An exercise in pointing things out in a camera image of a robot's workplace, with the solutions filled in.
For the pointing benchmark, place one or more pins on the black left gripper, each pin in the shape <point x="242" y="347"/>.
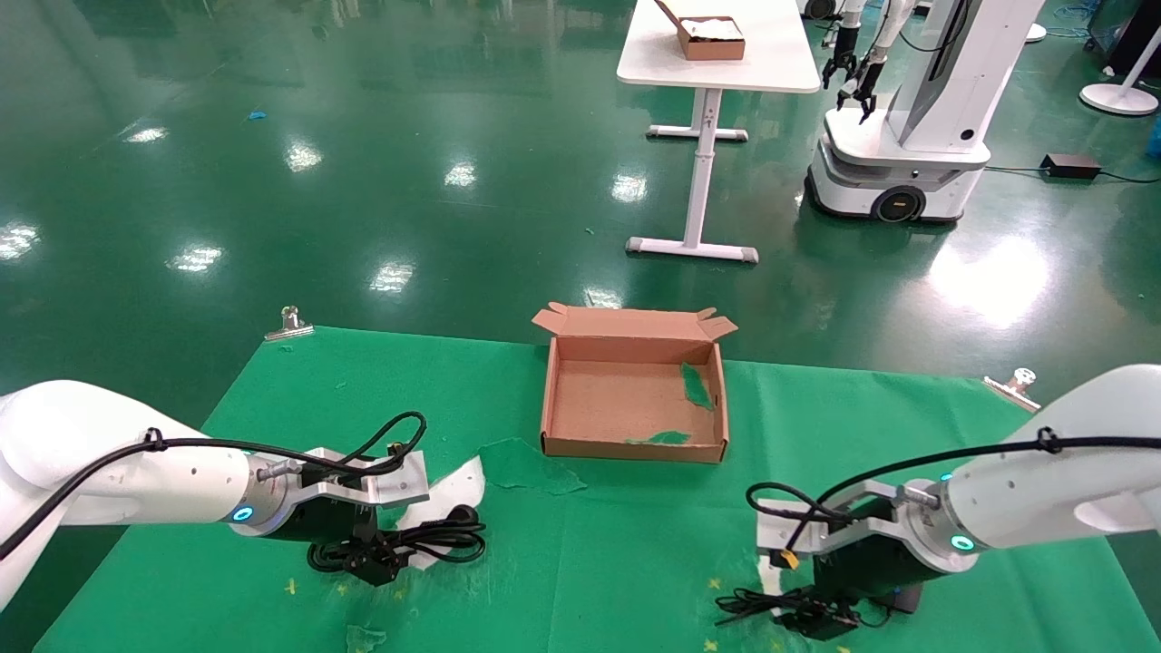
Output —
<point x="336" y="524"/>

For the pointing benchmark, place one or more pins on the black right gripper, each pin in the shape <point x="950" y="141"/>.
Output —
<point x="862" y="567"/>

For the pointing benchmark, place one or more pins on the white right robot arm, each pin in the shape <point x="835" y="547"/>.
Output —
<point x="1070" y="490"/>

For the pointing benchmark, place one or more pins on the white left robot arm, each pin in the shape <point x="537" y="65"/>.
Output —
<point x="91" y="453"/>

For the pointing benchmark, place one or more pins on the open brown cardboard box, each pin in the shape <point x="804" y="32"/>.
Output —
<point x="617" y="399"/>

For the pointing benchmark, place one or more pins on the small brown cardboard box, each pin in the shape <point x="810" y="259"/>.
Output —
<point x="712" y="49"/>

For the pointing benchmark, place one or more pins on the torn loose green cloth piece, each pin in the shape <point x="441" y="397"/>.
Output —
<point x="526" y="467"/>

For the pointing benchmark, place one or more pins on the green table cloth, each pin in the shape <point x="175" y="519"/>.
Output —
<point x="635" y="562"/>

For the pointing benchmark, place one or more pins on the flat green cloth scrap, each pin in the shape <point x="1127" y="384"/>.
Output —
<point x="667" y="438"/>

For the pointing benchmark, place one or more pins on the metal table clamp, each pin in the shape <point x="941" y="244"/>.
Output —
<point x="290" y="322"/>
<point x="1018" y="385"/>

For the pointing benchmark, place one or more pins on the long green cloth scrap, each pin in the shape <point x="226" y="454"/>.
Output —
<point x="697" y="388"/>

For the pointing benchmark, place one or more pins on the black power adapter brick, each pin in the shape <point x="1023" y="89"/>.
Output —
<point x="1070" y="166"/>

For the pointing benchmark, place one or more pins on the small black robot gripper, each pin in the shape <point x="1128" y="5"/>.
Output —
<point x="863" y="86"/>
<point x="842" y="54"/>

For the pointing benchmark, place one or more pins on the white wheeled robot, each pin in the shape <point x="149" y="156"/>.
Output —
<point x="943" y="91"/>

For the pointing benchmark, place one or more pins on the white standing desk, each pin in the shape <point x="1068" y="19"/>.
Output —
<point x="771" y="54"/>

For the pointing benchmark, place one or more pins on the blue bin edge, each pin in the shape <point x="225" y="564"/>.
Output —
<point x="1155" y="141"/>

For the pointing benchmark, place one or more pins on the white round stand base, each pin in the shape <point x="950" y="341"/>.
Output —
<point x="1120" y="98"/>

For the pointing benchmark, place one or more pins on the white packing material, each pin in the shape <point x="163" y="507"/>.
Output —
<point x="712" y="29"/>

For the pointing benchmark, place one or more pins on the white base with dark wheel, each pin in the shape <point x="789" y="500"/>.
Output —
<point x="821" y="9"/>

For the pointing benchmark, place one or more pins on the white disc floor base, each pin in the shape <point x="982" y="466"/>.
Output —
<point x="1036" y="33"/>

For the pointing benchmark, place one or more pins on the dark equipment cabinet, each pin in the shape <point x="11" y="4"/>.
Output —
<point x="1134" y="36"/>

